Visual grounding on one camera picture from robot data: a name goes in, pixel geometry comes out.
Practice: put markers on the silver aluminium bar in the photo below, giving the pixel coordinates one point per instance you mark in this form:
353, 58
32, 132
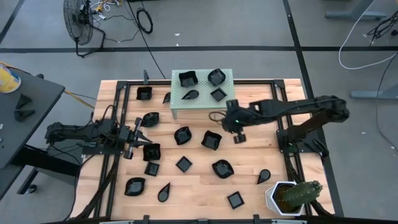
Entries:
116, 222
289, 222

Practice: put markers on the white plant pot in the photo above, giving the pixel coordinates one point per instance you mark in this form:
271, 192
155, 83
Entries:
269, 199

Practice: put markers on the green cactus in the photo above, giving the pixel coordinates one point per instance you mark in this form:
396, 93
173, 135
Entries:
300, 194

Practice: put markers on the black square plate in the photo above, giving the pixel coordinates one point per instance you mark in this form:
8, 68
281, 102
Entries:
218, 94
235, 199
151, 169
183, 164

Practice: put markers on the white and yellow tub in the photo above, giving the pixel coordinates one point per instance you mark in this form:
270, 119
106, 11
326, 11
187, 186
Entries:
7, 81

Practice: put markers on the black aluminium frame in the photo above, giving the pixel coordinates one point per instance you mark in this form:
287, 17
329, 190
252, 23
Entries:
255, 82

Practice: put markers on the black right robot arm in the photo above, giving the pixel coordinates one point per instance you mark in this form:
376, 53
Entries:
295, 107

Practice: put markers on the grey desk foot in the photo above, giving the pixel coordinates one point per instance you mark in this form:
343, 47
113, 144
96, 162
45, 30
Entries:
373, 93
354, 14

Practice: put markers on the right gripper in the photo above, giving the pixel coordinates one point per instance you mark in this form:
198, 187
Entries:
236, 118

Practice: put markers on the black wavy round bowl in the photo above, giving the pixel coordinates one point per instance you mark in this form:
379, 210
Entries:
135, 186
183, 135
150, 119
223, 169

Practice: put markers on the black teardrop plate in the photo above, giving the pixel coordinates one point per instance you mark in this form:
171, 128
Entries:
190, 94
263, 176
163, 192
167, 97

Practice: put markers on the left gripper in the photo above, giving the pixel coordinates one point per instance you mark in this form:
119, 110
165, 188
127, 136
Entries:
129, 137

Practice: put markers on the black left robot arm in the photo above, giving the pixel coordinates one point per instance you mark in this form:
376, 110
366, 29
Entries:
77, 132

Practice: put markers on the black triangular bracket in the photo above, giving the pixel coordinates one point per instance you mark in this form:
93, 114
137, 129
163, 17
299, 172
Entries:
23, 101
23, 114

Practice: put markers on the black floor fan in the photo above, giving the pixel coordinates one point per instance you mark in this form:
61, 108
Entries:
77, 25

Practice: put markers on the black side table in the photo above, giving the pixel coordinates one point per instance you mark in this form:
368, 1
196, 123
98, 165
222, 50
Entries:
31, 124

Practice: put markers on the green perforated metal shelf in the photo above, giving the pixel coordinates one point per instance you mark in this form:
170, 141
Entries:
202, 104

